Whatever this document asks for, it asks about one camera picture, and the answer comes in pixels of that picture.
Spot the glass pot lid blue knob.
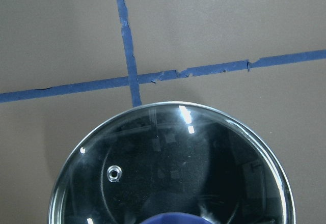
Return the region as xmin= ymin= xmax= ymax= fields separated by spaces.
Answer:
xmin=47 ymin=101 xmax=296 ymax=223

